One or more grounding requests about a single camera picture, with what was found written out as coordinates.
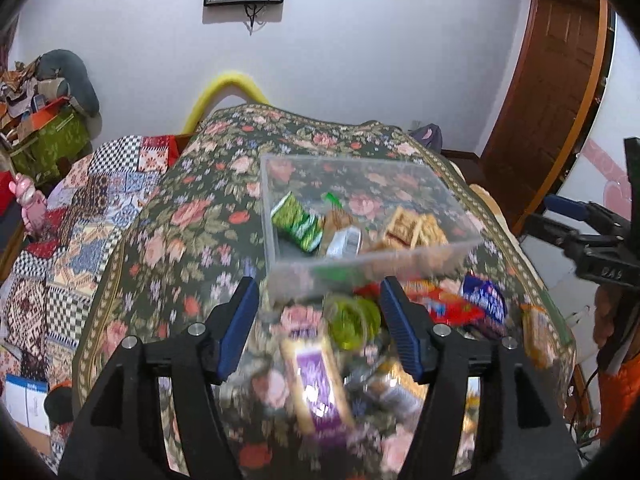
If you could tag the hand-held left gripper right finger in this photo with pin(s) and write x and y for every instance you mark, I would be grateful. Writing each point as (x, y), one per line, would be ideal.
(400, 332)

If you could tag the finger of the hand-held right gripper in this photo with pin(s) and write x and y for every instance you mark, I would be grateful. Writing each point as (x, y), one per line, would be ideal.
(565, 206)
(550, 232)

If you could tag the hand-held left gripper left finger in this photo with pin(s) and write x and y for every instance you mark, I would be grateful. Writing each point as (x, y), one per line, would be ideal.
(239, 327)

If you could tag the green jelly cup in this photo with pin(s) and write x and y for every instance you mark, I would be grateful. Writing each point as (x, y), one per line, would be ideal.
(352, 322)

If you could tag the clear plastic container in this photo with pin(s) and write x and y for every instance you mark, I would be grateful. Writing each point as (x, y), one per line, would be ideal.
(282, 265)

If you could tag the red snack packet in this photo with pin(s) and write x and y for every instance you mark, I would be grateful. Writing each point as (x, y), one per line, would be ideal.
(445, 306)

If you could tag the silver blue snack packet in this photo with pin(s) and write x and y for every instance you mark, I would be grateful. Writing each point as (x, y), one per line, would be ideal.
(387, 390)

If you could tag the purple snack packet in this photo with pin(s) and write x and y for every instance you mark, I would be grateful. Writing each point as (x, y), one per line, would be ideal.
(315, 385)

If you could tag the brown wooden door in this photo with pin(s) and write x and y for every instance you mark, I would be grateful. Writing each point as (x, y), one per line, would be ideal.
(545, 110)

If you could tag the orange snack packet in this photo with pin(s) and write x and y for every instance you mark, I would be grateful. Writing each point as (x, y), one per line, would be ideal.
(535, 332)

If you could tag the tan cracker packet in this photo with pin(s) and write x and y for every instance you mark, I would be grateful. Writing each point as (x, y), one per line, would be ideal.
(401, 227)
(431, 232)

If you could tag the floral table cloth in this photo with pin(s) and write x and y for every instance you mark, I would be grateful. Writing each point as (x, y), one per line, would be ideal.
(200, 220)

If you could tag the green striped snack packet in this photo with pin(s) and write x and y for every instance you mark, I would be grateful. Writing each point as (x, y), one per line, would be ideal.
(295, 221)

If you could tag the brown snack packet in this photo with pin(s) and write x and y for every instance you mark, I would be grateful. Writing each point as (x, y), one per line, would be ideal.
(337, 219)

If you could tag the purple bag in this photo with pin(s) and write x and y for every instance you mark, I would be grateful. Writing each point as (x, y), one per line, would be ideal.
(429, 137)

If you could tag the patchwork blanket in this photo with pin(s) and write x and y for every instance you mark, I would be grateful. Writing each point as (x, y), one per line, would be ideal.
(75, 260)

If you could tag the white cardboard box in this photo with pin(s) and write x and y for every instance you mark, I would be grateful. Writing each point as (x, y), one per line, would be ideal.
(25, 405)

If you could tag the pink toy figure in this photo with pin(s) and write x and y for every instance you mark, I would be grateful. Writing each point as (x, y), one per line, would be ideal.
(32, 202)

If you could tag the yellow foam tube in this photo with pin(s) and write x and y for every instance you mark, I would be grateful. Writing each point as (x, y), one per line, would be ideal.
(227, 81)

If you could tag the green patterned box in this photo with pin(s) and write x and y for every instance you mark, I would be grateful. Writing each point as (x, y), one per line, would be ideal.
(50, 142)

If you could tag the grey plush cushion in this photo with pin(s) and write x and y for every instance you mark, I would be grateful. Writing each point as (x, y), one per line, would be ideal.
(75, 72)

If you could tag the pile of mixed clothes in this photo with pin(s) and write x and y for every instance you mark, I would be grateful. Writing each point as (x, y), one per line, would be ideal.
(22, 95)

